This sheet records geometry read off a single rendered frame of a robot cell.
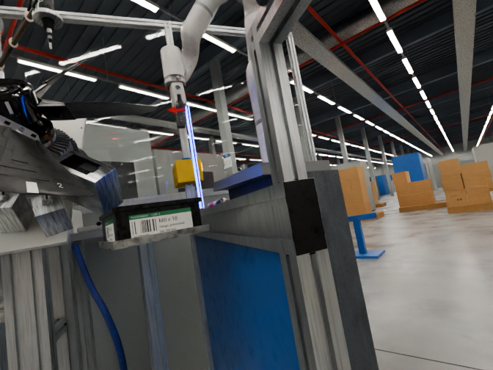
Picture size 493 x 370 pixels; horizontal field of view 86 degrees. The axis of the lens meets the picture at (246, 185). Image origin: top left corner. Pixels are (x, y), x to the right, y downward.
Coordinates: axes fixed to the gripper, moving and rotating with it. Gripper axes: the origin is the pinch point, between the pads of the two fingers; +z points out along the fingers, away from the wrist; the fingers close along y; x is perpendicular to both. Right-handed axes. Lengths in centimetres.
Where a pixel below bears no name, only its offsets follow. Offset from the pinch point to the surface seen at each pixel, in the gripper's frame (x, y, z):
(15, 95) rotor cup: 42, -33, 4
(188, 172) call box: 0.6, -3.5, 21.8
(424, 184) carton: -751, 450, 51
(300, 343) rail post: 2, -77, 55
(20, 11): 66, 46, -80
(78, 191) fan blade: 29, -42, 30
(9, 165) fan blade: 39, -45, 24
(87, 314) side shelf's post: 46, 28, 72
